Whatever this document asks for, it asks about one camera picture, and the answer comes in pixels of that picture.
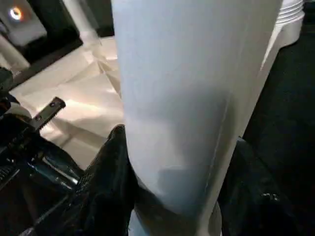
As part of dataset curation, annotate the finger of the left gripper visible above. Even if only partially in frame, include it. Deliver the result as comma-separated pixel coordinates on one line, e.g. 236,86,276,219
0,189,82,236

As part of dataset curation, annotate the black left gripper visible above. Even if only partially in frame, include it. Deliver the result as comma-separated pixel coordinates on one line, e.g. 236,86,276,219
0,67,83,189

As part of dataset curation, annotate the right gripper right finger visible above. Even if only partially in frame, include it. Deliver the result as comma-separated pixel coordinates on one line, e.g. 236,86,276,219
218,136,306,236

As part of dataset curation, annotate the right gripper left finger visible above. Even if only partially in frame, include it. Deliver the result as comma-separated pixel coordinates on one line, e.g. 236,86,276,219
58,124,139,236

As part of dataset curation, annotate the white plastic table top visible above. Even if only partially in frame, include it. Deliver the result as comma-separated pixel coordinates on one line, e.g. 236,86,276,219
9,21,305,170

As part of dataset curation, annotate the white plastic table leg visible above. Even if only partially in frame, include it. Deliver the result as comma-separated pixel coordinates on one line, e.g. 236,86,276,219
277,0,305,25
110,0,288,236
78,0,102,47

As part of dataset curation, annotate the black work mat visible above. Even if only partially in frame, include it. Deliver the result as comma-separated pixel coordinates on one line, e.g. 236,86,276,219
0,14,315,236

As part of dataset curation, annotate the black speaker box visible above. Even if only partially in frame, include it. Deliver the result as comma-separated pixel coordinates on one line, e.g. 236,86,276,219
34,0,83,62

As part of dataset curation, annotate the white computer case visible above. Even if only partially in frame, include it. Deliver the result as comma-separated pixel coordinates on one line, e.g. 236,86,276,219
0,0,48,47

